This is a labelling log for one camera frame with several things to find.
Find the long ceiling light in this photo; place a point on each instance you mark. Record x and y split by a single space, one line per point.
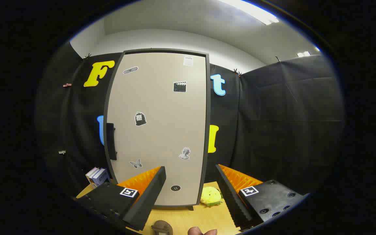
253 11

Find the grey shoe cabinet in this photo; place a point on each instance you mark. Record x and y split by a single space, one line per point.
208 130

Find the yellow plush toy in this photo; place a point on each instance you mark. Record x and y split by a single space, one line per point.
210 195

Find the black backdrop cloth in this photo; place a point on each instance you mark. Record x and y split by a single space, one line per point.
273 114

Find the beige shoe cabinet door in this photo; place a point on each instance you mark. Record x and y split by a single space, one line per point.
155 98

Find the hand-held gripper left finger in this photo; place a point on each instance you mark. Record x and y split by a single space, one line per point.
148 199

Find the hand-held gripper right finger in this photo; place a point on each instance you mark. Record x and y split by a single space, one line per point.
233 202

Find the small ceiling light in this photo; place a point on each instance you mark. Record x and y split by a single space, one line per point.
304 54

